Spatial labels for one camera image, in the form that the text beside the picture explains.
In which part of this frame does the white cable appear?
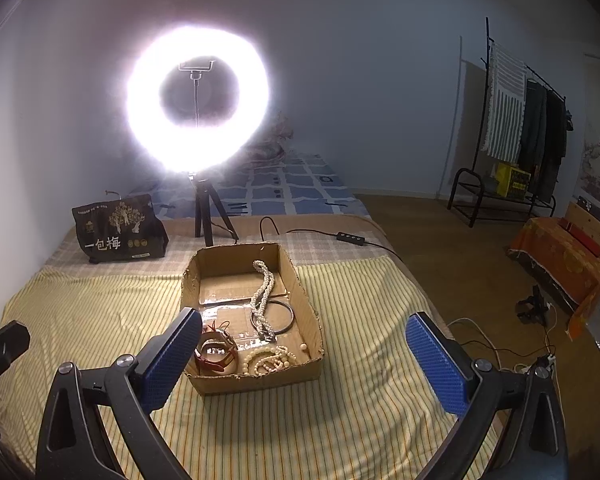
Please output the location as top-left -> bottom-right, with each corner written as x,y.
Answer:
447,305 -> 558,373

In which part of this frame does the thick twisted pearl necklace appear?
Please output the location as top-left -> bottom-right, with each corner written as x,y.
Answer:
250,259 -> 277,341

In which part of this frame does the black tripod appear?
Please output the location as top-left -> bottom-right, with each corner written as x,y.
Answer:
187,170 -> 241,248

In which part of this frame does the black strap device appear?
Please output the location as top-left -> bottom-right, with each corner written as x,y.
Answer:
516,285 -> 551,323

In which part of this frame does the red leather watch strap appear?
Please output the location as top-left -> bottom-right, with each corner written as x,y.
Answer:
195,324 -> 240,375

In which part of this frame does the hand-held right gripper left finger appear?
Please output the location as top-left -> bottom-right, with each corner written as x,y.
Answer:
35,306 -> 203,480

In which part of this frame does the dark metal bangle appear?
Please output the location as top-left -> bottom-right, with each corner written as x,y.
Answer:
250,301 -> 295,335

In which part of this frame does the ring light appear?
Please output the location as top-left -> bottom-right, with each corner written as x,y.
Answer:
125,22 -> 271,173

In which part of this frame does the dark green garment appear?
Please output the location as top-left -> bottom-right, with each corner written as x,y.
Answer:
519,80 -> 548,181

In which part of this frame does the floral bedding pile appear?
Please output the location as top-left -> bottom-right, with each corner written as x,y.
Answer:
240,112 -> 296,163

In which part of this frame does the cardboard box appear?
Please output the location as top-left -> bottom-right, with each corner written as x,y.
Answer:
180,242 -> 326,397

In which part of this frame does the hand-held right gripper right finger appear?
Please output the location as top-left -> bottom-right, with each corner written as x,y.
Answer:
405,311 -> 568,480

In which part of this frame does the thin pearl necklace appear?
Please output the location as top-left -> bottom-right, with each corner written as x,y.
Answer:
254,344 -> 297,375

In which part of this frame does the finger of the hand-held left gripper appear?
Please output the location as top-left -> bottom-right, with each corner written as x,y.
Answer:
0,321 -> 31,443

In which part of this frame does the clear plastic bag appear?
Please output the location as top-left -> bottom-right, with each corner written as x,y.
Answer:
197,287 -> 288,346

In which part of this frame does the black garment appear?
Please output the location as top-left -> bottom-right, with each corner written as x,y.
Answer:
542,90 -> 568,201

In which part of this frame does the black clothes rack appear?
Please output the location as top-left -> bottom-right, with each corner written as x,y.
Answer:
447,17 -> 573,228

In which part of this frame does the orange covered side table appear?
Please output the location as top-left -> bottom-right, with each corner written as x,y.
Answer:
507,216 -> 600,341

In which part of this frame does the grey striped towel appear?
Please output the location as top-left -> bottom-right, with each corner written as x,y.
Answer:
481,42 -> 527,158

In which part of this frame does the black printed snack bag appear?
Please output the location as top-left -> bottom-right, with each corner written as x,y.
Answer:
71,199 -> 170,264

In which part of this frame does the yellow striped blanket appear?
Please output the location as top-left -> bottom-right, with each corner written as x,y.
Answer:
0,255 -> 501,480

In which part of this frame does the black cable inline controller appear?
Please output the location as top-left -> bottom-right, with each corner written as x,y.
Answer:
259,216 -> 406,267

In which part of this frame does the red long box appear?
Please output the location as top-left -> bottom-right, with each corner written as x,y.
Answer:
559,217 -> 600,256

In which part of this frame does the yellow box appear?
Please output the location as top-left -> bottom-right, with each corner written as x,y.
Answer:
495,162 -> 532,197

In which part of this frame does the wooden box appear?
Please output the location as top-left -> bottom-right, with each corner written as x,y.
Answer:
564,201 -> 600,256

